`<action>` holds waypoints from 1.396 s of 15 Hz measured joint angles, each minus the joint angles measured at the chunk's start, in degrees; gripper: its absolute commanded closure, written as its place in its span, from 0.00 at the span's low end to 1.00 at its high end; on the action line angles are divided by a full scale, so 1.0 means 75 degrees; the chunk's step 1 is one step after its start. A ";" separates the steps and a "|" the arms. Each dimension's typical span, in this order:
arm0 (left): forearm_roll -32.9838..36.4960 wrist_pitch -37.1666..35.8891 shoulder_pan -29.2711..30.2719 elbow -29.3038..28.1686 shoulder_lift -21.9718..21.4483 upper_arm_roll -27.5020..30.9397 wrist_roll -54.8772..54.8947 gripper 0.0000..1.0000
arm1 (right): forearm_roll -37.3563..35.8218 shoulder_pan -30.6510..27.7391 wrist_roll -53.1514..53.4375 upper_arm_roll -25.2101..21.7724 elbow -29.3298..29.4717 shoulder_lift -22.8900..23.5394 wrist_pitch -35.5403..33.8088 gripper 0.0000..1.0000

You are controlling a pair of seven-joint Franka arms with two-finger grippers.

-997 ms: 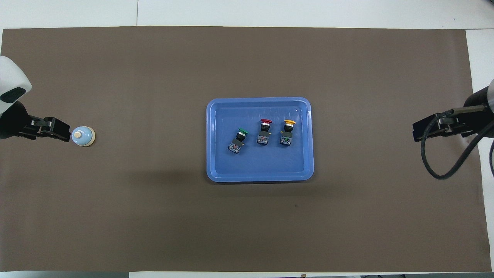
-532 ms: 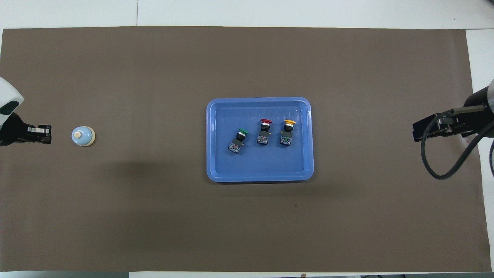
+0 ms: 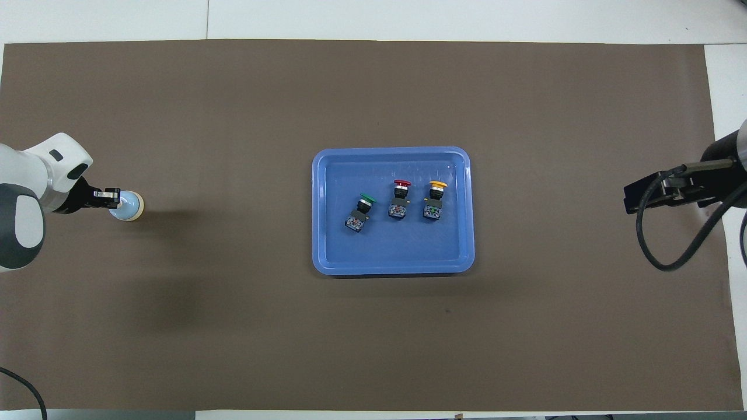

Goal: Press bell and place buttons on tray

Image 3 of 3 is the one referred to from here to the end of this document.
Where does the blue plastic tray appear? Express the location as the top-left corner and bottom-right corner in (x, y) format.
(311, 146), (476, 277)

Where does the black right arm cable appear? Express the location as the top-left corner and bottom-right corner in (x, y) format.
(635, 159), (747, 272)

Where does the blue call bell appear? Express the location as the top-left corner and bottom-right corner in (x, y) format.
(109, 191), (145, 222)

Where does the yellow push button switch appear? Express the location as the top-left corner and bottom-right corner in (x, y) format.
(423, 180), (448, 222)

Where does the red push button switch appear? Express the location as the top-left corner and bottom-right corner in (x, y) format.
(388, 179), (412, 221)

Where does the green push button switch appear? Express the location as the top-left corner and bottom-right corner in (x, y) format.
(344, 192), (378, 235)

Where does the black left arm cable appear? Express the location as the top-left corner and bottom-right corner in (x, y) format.
(0, 366), (48, 420)

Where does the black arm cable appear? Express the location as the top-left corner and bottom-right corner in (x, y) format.
(0, 366), (48, 420)
(635, 159), (747, 272)

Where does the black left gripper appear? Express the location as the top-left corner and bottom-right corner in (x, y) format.
(55, 175), (121, 215)

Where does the brown table mat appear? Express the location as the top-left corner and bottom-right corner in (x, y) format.
(0, 39), (731, 412)

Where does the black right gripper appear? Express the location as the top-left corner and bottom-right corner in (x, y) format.
(623, 131), (743, 215)

